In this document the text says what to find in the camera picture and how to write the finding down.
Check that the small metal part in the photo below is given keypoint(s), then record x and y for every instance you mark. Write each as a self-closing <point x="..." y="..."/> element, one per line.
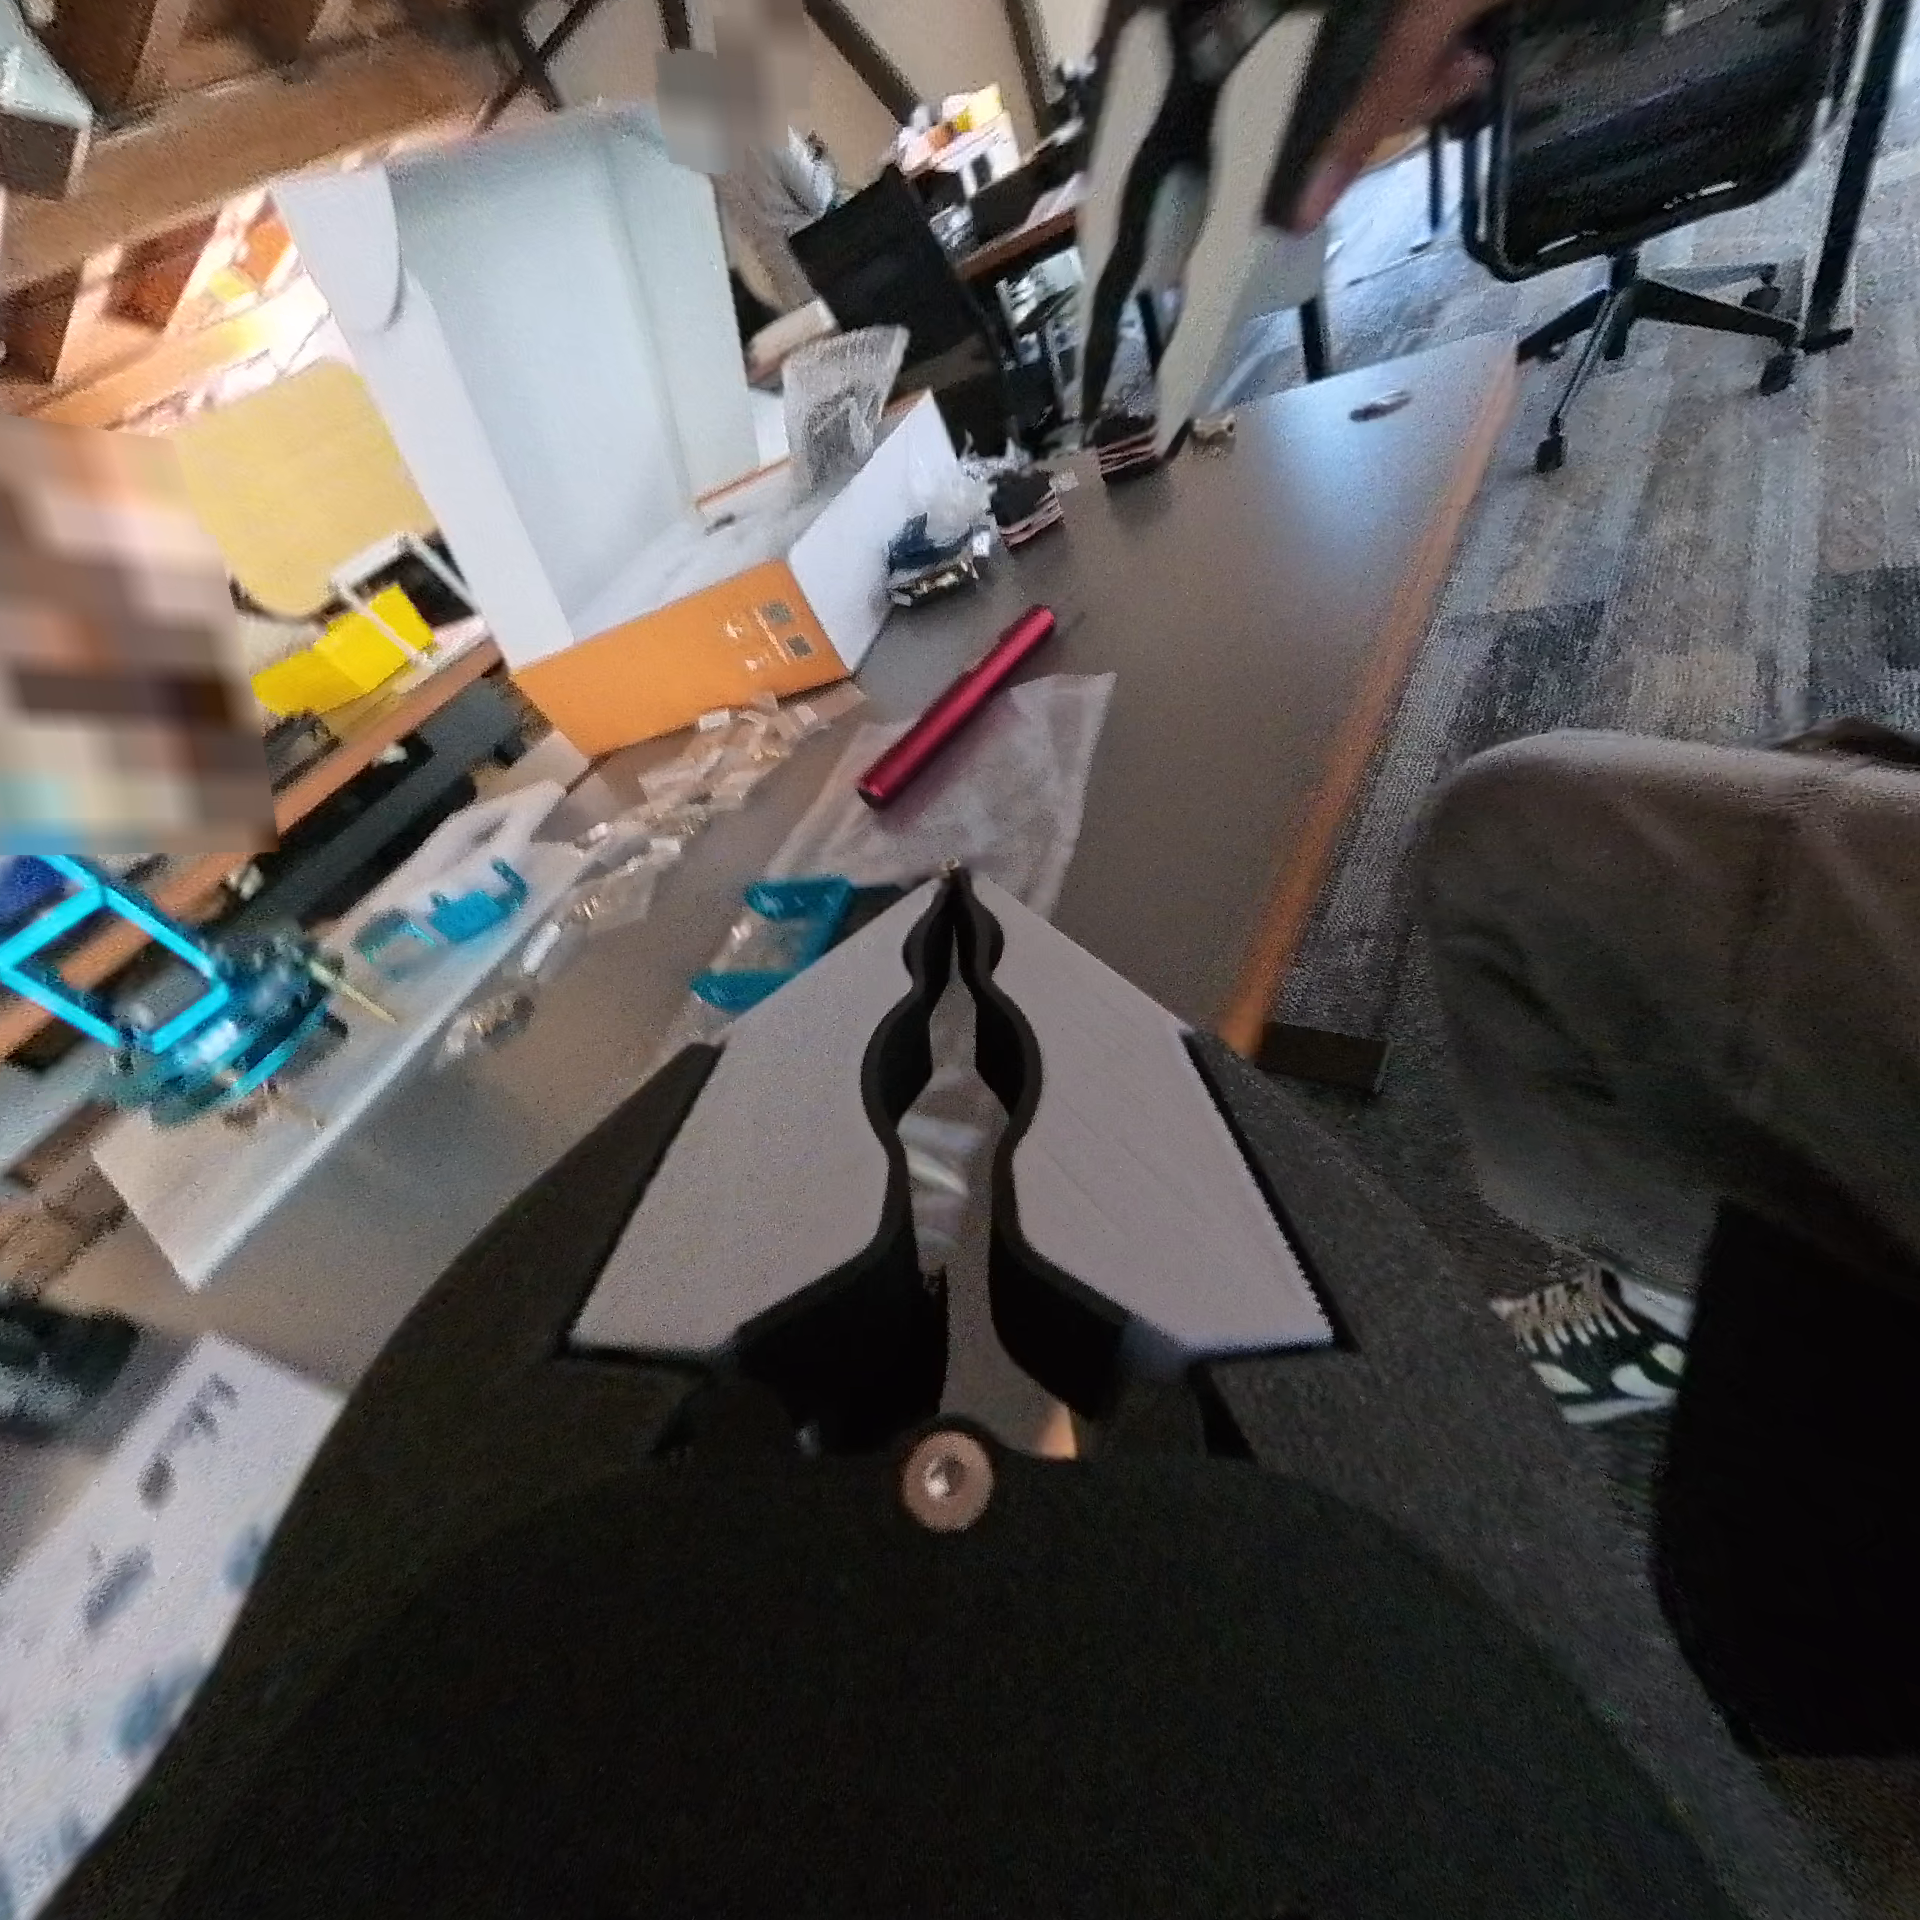
<point x="1376" y="405"/>

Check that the black desk leg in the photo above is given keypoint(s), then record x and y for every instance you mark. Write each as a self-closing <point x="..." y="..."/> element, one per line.
<point x="1329" y="1062"/>

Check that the open instruction manual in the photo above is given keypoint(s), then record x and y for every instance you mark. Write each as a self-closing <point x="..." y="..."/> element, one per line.
<point x="153" y="1502"/>

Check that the black and white sneaker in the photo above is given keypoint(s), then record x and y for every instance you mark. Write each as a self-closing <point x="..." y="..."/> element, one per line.
<point x="1606" y="1350"/>

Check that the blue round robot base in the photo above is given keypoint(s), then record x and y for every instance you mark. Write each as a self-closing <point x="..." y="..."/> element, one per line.
<point x="195" y="1035"/>

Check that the brown striped pad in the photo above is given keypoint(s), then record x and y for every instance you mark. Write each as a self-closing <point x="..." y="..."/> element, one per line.
<point x="1128" y="449"/>
<point x="1030" y="512"/>

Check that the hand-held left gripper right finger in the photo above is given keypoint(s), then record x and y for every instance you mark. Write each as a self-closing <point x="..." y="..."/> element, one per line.
<point x="1170" y="1202"/>

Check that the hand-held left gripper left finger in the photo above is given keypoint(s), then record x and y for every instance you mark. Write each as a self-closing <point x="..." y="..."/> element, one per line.
<point x="722" y="1202"/>

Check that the person's right hand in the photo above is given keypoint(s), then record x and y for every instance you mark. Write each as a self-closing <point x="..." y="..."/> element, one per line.
<point x="1428" y="77"/>

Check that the white and orange box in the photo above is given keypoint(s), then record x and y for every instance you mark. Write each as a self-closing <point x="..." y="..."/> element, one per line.
<point x="600" y="375"/>

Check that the small blue bracket part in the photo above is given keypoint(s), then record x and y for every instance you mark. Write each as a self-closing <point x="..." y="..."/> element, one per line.
<point x="465" y="913"/>

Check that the grey desk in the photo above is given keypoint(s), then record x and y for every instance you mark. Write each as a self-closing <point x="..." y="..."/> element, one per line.
<point x="1200" y="599"/>

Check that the pile of small screw bags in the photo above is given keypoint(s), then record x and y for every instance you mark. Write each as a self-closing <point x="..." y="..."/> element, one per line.
<point x="674" y="782"/>

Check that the yellow box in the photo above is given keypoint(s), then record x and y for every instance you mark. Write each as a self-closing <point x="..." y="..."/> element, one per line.
<point x="345" y="659"/>

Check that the blue metal servo bracket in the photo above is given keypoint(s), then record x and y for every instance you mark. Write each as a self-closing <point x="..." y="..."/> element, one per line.
<point x="798" y="902"/>

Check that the white foam sheet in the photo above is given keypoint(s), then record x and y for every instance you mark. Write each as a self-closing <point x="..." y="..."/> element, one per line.
<point x="302" y="1170"/>

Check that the large clear plastic bag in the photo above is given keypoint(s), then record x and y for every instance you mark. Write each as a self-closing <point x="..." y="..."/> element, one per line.
<point x="1035" y="782"/>

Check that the person's black top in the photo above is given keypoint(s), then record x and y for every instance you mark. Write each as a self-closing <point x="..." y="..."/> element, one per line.
<point x="1800" y="1502"/>

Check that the black patterned cylinder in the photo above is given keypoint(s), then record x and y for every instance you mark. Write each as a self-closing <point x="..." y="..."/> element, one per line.
<point x="60" y="1372"/>

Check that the black mesh office chair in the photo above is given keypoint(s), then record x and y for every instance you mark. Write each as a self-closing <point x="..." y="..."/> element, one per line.
<point x="1652" y="136"/>

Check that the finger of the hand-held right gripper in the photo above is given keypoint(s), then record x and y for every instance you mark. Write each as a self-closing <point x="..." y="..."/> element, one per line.
<point x="1246" y="239"/>
<point x="1125" y="153"/>

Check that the red electric screwdriver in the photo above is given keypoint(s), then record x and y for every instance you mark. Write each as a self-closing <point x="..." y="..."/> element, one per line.
<point x="959" y="706"/>

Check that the bubble wrap sheet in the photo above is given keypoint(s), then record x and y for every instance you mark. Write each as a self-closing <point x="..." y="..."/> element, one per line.
<point x="847" y="405"/>

